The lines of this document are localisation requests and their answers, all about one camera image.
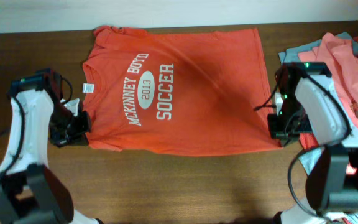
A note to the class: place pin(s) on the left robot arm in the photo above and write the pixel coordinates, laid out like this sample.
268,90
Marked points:
29,191

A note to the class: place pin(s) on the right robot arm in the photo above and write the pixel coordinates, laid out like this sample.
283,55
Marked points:
311,105

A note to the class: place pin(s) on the orange soccer t-shirt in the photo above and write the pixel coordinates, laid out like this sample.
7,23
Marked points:
178,94

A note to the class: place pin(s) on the pink t-shirt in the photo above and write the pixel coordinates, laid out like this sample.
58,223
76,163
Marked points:
340,54

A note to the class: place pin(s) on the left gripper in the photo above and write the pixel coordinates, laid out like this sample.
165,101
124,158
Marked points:
78,137

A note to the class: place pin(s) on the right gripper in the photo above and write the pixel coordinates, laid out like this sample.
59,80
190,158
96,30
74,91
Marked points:
276,130

